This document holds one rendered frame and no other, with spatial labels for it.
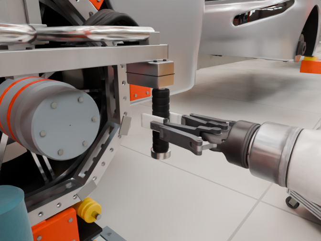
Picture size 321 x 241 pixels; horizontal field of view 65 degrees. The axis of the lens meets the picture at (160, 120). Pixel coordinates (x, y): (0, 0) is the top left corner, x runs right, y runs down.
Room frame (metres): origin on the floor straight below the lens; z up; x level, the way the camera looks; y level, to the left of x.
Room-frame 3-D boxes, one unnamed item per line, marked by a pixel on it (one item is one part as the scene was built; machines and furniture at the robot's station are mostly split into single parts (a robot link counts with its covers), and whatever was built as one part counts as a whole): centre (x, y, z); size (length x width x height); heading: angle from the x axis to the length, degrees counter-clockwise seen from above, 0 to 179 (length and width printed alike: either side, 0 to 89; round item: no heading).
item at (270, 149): (0.35, -0.17, 0.83); 0.09 x 0.06 x 0.09; 139
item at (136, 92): (0.77, 0.09, 0.85); 0.09 x 0.08 x 0.07; 139
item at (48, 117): (0.48, 0.23, 0.85); 0.21 x 0.14 x 0.14; 49
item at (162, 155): (0.50, 0.00, 0.83); 0.04 x 0.04 x 0.16
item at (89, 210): (0.68, 0.28, 0.51); 0.29 x 0.06 x 0.06; 49
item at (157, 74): (0.52, 0.02, 0.93); 0.09 x 0.05 x 0.05; 49
